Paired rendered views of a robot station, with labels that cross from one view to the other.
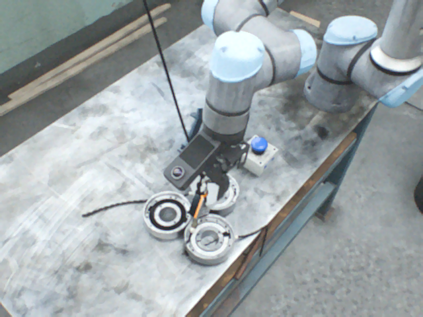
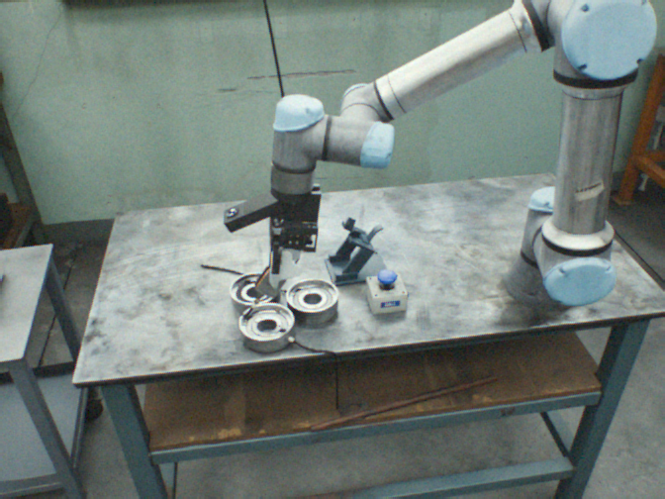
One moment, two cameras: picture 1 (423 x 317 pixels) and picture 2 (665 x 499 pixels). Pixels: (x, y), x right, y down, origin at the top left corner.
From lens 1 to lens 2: 0.71 m
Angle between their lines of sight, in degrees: 35
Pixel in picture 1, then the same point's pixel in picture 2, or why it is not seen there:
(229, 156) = (288, 225)
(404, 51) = (565, 219)
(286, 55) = (346, 133)
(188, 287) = (216, 352)
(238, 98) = (284, 150)
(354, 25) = not seen: hidden behind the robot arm
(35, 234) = (160, 259)
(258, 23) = (355, 108)
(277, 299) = not seen: outside the picture
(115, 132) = not seen: hidden behind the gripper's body
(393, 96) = (549, 278)
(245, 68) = (287, 120)
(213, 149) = (267, 204)
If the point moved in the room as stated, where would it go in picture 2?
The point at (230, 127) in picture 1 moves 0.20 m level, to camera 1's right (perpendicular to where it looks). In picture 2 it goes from (280, 183) to (373, 227)
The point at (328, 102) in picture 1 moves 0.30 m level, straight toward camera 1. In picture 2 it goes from (519, 286) to (395, 334)
